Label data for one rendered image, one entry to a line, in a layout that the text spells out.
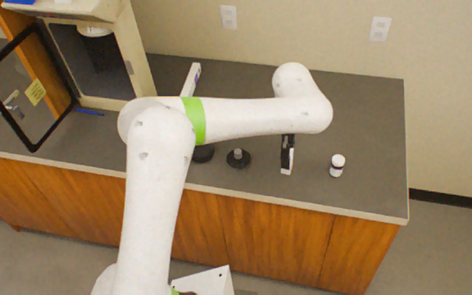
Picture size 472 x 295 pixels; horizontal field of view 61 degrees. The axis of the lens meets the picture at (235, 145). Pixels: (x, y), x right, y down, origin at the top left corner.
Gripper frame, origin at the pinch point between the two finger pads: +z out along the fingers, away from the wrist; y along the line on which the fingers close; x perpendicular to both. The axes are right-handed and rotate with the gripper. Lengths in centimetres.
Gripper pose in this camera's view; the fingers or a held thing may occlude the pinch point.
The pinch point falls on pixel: (287, 156)
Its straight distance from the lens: 141.8
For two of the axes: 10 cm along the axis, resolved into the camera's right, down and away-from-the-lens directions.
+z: 0.6, 6.3, 7.7
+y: -2.9, 7.5, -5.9
